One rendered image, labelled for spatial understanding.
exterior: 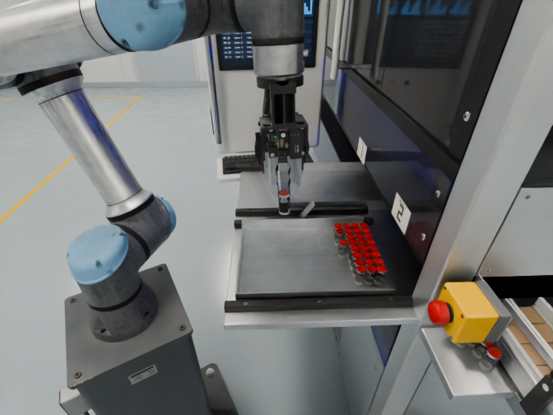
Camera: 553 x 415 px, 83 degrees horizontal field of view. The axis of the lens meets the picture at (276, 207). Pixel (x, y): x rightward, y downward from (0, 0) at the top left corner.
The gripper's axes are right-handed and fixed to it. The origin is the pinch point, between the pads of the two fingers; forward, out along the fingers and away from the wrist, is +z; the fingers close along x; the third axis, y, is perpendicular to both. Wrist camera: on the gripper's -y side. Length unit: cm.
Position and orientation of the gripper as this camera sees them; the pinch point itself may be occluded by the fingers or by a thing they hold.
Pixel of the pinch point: (283, 188)
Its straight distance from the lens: 59.4
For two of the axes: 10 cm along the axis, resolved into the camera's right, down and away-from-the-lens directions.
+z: 0.5, 8.6, 5.1
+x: 10.0, -0.8, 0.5
